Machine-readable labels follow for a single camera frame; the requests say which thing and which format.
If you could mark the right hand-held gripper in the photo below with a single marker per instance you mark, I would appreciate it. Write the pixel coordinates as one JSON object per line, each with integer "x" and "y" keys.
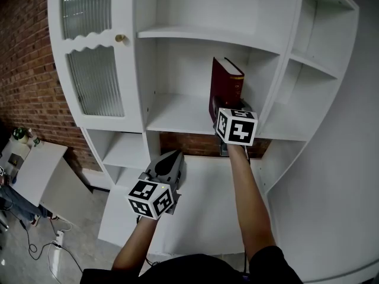
{"x": 240, "y": 129}

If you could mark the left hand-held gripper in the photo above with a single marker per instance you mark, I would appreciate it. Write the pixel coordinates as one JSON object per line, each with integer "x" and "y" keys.
{"x": 149, "y": 200}

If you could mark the dark red hardcover book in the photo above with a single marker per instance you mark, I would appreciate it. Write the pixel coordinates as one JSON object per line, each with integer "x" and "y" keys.
{"x": 225, "y": 84}

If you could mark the person's left forearm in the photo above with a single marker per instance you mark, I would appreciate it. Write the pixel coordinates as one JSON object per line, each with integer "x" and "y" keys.
{"x": 133, "y": 244}

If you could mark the person's right forearm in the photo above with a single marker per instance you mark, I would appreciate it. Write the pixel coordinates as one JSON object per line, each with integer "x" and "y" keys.
{"x": 251, "y": 203}

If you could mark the white shelf cabinet with desk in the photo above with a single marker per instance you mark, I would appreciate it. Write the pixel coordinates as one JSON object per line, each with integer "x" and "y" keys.
{"x": 207, "y": 211}

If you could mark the white ribbed glass cabinet door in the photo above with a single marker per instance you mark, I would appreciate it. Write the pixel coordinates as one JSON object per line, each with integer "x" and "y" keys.
{"x": 128, "y": 78}

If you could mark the person's black clothing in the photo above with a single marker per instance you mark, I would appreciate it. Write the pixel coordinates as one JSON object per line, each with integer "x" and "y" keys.
{"x": 192, "y": 269}

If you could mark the white side table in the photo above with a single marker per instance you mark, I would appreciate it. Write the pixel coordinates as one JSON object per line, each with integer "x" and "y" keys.
{"x": 41, "y": 167}

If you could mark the white power strip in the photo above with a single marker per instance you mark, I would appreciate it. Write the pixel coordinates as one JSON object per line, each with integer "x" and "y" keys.
{"x": 60, "y": 237}

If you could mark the brass door knob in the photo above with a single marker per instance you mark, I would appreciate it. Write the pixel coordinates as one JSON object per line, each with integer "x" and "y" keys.
{"x": 120, "y": 38}

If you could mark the small clear bottle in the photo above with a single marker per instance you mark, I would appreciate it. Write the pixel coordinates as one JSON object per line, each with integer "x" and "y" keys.
{"x": 37, "y": 141}

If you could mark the green potted plant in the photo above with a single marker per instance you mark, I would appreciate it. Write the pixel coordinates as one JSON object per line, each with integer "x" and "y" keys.
{"x": 19, "y": 133}

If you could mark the grey metal box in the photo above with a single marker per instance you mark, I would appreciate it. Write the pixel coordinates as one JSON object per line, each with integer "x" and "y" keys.
{"x": 14, "y": 160}

